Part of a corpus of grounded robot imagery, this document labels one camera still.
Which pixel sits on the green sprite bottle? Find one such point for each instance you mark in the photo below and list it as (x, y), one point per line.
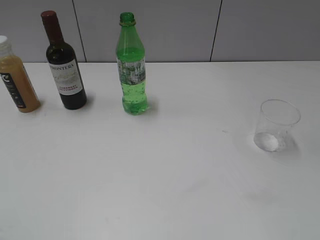
(130, 56)

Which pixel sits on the transparent plastic cup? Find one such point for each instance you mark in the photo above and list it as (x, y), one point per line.
(276, 119)

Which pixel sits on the dark red wine bottle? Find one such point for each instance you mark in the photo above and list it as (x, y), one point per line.
(63, 64)

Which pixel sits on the orange juice bottle white cap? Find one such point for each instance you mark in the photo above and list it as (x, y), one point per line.
(14, 76)

